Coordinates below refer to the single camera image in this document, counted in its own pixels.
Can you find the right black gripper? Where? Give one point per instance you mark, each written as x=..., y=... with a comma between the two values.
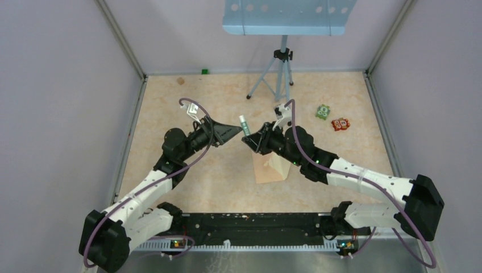
x=259, y=141

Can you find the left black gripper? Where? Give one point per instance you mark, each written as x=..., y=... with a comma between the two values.
x=224, y=132

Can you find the green white glue stick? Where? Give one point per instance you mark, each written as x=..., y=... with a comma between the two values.
x=244, y=125

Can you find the peach envelope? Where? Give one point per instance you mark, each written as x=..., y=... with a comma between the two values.
x=262, y=171

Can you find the cream paper letter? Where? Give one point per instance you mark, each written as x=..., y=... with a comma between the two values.
x=279, y=166

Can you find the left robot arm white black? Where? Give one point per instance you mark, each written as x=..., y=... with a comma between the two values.
x=109, y=237

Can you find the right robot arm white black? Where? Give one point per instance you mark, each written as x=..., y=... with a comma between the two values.
x=413, y=205

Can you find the green toy block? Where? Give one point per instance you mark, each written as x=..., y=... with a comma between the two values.
x=323, y=112

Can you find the red toy block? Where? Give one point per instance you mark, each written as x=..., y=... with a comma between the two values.
x=340, y=124

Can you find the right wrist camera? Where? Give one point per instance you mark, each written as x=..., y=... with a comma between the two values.
x=283, y=116

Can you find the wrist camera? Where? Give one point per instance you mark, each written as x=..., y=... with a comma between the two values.
x=191, y=111
x=283, y=116

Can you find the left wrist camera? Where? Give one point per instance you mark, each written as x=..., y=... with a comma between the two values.
x=191, y=111

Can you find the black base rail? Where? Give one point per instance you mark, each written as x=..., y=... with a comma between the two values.
x=262, y=229

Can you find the white cable duct strip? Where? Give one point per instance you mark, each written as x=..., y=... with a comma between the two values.
x=166, y=246

